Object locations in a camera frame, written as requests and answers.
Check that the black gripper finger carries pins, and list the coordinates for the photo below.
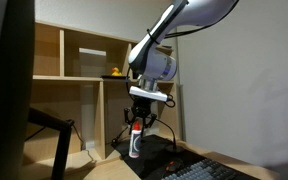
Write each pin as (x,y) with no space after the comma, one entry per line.
(126,118)
(149,124)

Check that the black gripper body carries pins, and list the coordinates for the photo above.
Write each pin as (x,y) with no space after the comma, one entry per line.
(141,107)

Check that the white bottle with red cap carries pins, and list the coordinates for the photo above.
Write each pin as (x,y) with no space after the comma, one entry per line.
(135,141)

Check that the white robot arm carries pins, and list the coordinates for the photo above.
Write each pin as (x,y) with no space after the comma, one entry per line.
(181,17)

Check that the black desk mat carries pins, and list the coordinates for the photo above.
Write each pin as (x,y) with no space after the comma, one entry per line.
(154,157)

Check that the black gooseneck microphone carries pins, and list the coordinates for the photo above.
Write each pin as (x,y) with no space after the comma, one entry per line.
(171,147)

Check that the yellow rubber duck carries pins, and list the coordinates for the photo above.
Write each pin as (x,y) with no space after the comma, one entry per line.
(116,72)

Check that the black tray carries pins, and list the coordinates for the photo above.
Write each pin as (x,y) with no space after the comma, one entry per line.
(113,77)

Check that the black mouse with orange wheel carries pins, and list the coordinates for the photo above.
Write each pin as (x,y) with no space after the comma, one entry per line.
(174,166)

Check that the wooden shelf unit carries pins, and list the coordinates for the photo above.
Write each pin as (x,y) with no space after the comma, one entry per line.
(67,84)

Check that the grey mechanical keyboard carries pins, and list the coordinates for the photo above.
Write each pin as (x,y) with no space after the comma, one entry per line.
(206,169)

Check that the black monitor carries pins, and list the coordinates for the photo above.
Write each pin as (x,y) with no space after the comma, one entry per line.
(17,32)

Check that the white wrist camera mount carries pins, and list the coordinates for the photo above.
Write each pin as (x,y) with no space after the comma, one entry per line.
(155,95)

